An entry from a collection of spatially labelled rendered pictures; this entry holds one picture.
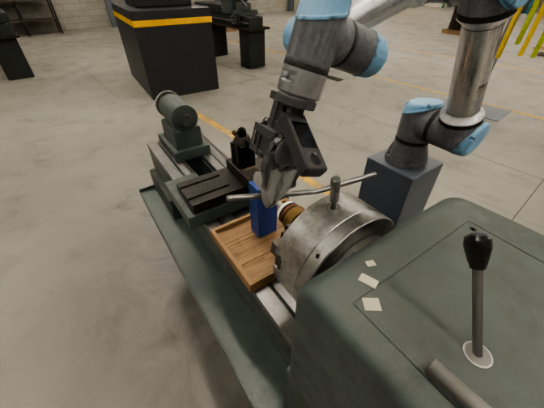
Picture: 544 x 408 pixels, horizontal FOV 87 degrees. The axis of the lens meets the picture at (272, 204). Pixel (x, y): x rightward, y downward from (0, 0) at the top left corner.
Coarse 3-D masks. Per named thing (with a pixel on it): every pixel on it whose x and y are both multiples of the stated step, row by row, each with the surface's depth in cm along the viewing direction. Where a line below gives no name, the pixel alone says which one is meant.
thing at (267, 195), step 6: (258, 174) 55; (270, 174) 51; (276, 174) 52; (258, 180) 55; (270, 180) 52; (276, 180) 52; (258, 186) 55; (270, 186) 52; (264, 192) 53; (270, 192) 53; (264, 198) 54; (270, 198) 54; (264, 204) 56; (270, 204) 55
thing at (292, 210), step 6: (288, 204) 86; (294, 204) 86; (282, 210) 86; (288, 210) 85; (294, 210) 83; (300, 210) 83; (282, 216) 85; (288, 216) 83; (294, 216) 81; (282, 222) 87; (288, 222) 83
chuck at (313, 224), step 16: (320, 208) 67; (352, 208) 66; (368, 208) 68; (304, 224) 66; (320, 224) 64; (336, 224) 63; (288, 240) 67; (304, 240) 64; (320, 240) 62; (288, 256) 66; (304, 256) 63; (288, 272) 67; (288, 288) 69
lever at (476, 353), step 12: (480, 276) 37; (480, 288) 37; (480, 300) 37; (480, 312) 37; (480, 324) 38; (480, 336) 38; (468, 348) 39; (480, 348) 38; (480, 360) 38; (492, 360) 38
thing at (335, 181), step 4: (332, 176) 61; (336, 176) 61; (332, 180) 60; (336, 180) 60; (340, 180) 60; (332, 184) 61; (336, 184) 60; (340, 184) 61; (336, 188) 61; (340, 188) 62; (332, 192) 62; (336, 192) 62; (332, 196) 63; (336, 196) 62; (332, 200) 63; (336, 200) 63; (332, 204) 65; (336, 204) 65; (332, 208) 66; (336, 208) 66
